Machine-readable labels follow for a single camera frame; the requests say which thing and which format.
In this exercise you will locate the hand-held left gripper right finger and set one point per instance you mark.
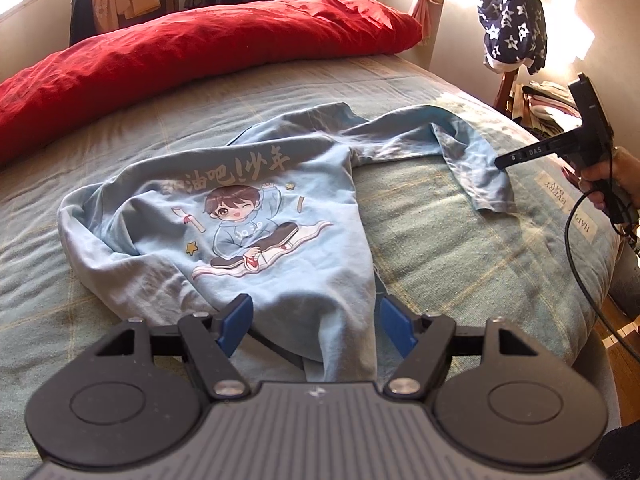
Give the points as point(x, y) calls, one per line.
point(397, 326)

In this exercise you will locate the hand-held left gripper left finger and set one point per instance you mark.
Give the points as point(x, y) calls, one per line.
point(237, 319)

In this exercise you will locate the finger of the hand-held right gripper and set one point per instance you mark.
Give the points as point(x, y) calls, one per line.
point(530, 155)

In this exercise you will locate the light blue cartoon print shirt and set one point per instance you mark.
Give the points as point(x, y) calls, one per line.
point(300, 240)

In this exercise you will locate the pile of folded clothes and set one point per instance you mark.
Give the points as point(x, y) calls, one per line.
point(547, 105)

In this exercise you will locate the person's right hand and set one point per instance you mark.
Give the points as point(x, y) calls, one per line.
point(612, 172)

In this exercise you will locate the wooden chair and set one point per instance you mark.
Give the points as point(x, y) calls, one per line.
point(510, 87)

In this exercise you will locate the bed with plaid sheet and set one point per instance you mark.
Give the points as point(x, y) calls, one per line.
point(450, 240)

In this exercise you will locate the navy star print cloth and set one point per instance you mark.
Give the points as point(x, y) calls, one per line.
point(510, 20)

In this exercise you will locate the pink hanging cloth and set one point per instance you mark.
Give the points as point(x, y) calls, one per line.
point(427, 10)

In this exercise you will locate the red duvet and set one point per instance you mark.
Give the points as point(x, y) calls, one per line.
point(190, 55)

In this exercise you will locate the orange garment on rack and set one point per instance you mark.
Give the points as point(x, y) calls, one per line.
point(125, 2)

